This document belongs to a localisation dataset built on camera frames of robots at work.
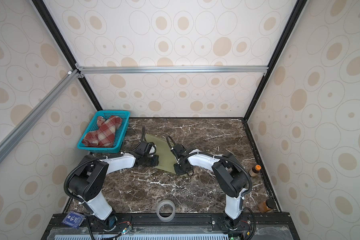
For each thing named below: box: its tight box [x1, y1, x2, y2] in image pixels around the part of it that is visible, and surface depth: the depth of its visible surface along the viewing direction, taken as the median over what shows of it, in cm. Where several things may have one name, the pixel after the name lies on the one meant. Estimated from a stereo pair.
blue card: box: [61, 210, 86, 229], surface depth 75 cm
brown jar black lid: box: [258, 199, 276, 213], surface depth 74 cm
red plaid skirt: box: [82, 115, 122, 148], surface depth 102 cm
